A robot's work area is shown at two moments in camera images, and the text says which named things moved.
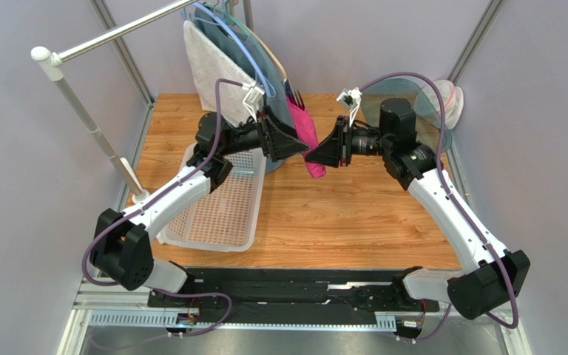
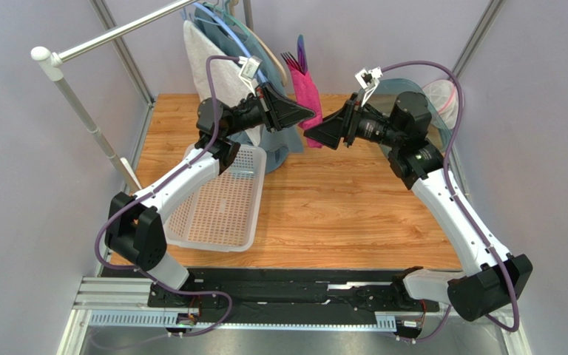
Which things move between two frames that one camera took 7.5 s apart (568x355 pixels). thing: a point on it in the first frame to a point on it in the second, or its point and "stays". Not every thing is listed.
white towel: (211, 62) stays
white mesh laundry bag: (428, 102) stays
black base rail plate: (296, 295) stays
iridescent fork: (299, 103) to (291, 61)
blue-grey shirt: (245, 50) stays
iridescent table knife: (289, 92) to (302, 55)
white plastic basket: (228, 217) stays
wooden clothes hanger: (234, 5) stays
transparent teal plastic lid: (427, 109) stays
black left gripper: (279, 149) to (278, 110)
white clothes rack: (52, 63) stays
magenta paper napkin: (307, 135) to (308, 96)
